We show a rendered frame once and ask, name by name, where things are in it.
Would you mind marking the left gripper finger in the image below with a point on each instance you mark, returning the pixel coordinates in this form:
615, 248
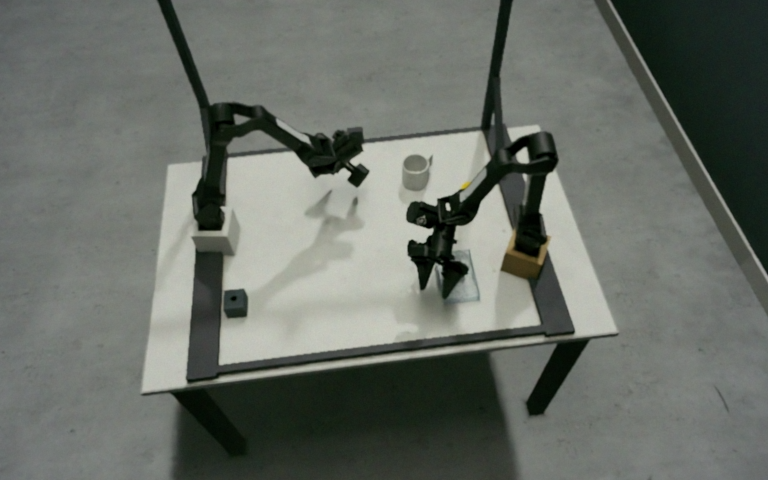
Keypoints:
424, 269
449, 282

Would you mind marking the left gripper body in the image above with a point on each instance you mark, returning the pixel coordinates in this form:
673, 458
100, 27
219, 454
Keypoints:
442, 242

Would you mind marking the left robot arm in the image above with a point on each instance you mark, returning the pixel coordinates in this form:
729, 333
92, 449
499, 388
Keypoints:
464, 204

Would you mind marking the grey metal peg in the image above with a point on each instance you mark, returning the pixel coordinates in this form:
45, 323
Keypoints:
457, 258

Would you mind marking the grey cup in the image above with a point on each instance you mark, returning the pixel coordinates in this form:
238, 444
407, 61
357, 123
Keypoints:
415, 163

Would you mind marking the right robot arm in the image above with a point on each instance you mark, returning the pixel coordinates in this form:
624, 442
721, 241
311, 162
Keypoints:
307, 148

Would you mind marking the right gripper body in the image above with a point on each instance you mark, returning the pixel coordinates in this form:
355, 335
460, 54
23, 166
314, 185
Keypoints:
357, 175

